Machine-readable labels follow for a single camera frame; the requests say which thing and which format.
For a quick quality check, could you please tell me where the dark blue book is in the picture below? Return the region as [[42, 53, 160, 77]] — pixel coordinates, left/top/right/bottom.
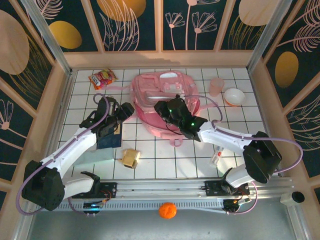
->
[[95, 119, 123, 151]]

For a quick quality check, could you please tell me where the pink backpack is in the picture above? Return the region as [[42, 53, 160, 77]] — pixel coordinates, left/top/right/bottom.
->
[[107, 70, 212, 148]]

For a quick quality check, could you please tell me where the light green box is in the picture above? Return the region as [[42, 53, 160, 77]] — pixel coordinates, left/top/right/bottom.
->
[[74, 147, 115, 168]]

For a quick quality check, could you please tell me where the red yellow snack bag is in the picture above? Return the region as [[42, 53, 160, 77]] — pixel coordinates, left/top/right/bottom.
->
[[88, 67, 119, 91]]

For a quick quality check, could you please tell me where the pink plastic cup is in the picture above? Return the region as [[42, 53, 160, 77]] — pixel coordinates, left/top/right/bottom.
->
[[209, 76, 225, 97]]

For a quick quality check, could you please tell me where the orange white bowl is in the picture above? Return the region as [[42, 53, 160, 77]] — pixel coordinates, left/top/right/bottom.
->
[[223, 87, 246, 108]]

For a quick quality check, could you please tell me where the clear tube with red label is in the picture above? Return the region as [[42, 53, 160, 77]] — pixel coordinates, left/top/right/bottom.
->
[[209, 146, 225, 168]]

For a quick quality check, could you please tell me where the orange ball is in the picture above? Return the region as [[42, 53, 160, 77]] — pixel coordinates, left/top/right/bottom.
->
[[158, 201, 178, 220]]

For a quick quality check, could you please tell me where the black electronics box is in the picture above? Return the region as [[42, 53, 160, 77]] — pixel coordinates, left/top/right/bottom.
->
[[83, 201, 104, 215], [223, 198, 252, 215]]

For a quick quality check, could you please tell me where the aluminium mounting rail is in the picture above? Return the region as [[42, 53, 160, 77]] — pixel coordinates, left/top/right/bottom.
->
[[24, 177, 293, 200]]

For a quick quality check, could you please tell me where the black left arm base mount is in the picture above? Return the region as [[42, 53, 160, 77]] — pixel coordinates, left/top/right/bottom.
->
[[71, 181, 118, 200]]

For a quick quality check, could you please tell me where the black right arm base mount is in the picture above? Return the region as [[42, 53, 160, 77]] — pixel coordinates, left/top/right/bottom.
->
[[201, 179, 251, 197]]

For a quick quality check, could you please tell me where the perforated metal cable tray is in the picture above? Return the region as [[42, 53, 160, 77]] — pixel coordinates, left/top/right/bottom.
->
[[34, 199, 226, 212]]

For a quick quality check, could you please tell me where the aluminium frame post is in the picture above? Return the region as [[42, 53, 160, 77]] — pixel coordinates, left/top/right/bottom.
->
[[246, 0, 294, 74], [21, 0, 74, 76]]

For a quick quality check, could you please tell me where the small white camera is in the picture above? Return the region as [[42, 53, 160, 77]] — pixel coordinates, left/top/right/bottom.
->
[[279, 191, 306, 206]]

